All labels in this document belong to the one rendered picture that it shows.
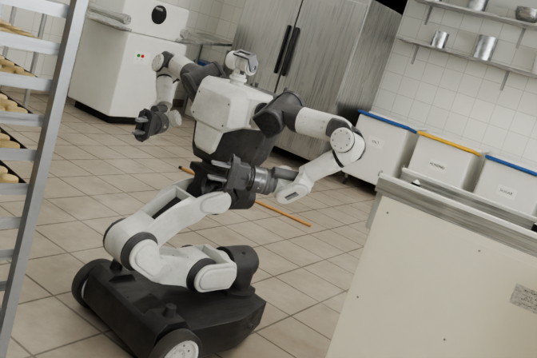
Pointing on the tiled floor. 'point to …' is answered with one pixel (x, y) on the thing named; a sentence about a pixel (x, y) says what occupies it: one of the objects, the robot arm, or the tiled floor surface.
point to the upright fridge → (319, 36)
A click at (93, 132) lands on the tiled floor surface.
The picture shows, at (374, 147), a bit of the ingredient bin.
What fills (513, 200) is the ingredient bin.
